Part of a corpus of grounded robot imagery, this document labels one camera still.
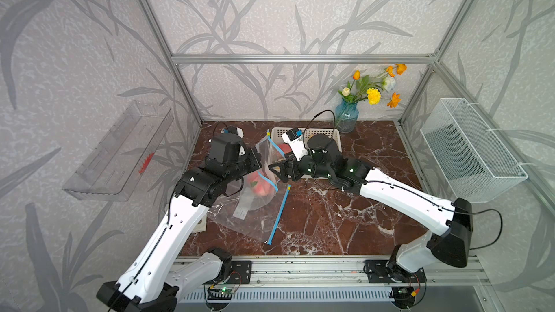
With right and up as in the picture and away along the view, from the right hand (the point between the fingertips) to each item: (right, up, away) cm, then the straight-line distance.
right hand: (276, 160), depth 68 cm
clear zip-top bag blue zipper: (-11, -21, +18) cm, 30 cm away
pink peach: (-7, -12, +13) cm, 19 cm away
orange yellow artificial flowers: (+41, +29, +25) cm, 56 cm away
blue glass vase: (+33, +20, +41) cm, 56 cm away
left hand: (-4, +2, -1) cm, 5 cm away
